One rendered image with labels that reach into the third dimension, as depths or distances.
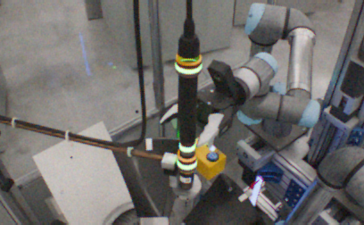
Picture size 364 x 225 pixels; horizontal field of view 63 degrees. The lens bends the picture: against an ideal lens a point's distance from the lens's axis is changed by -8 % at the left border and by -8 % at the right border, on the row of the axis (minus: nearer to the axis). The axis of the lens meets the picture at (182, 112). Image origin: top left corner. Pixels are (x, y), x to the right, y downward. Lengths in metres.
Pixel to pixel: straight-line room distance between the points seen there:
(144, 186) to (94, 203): 0.24
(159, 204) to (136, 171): 0.12
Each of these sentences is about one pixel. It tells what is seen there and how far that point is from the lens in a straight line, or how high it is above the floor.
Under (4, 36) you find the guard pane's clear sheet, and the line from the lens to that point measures 1.16.
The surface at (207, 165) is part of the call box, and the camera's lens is 1.33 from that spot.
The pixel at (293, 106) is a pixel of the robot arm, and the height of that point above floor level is 1.57.
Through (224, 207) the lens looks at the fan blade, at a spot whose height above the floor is 1.19.
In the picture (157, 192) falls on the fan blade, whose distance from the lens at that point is 0.93.
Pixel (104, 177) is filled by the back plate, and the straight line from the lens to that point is 1.11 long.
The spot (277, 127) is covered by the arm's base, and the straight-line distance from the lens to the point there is 1.51.
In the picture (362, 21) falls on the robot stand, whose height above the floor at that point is 1.64.
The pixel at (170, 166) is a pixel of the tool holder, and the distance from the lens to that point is 0.71.
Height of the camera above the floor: 2.10
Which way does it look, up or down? 42 degrees down
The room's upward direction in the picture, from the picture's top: straight up
